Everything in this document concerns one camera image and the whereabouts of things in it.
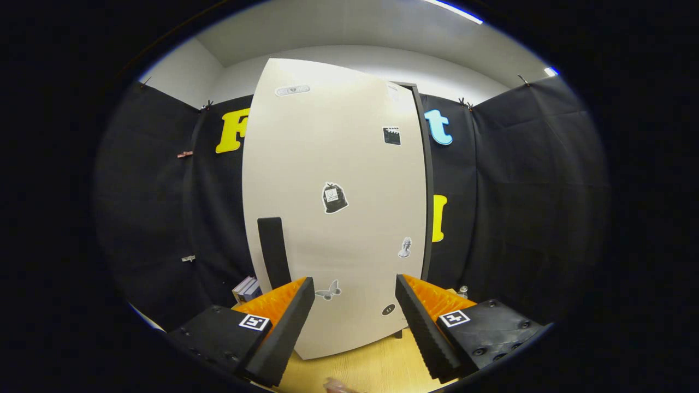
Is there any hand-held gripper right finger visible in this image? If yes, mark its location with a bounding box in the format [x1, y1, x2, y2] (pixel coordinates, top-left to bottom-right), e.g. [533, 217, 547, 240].
[394, 274, 549, 384]

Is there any grey shoe cabinet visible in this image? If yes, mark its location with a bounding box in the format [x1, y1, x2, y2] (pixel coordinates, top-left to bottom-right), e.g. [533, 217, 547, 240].
[390, 81, 436, 339]

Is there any black backdrop cloth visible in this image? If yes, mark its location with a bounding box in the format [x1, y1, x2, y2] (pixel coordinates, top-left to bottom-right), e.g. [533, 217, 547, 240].
[93, 75, 609, 334]

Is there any beige shoe cabinet door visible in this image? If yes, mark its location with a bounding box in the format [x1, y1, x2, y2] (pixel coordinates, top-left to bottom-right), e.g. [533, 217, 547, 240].
[242, 57, 428, 361]

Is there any long ceiling light strip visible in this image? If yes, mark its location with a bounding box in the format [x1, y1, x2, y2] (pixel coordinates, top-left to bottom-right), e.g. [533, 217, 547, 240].
[423, 0, 484, 25]

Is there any black door handle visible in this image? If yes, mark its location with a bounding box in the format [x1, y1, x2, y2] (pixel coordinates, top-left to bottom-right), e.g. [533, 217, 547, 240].
[257, 217, 292, 290]

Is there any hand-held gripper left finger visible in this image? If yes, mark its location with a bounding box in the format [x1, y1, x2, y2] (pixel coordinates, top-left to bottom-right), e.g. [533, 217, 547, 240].
[167, 277, 316, 388]

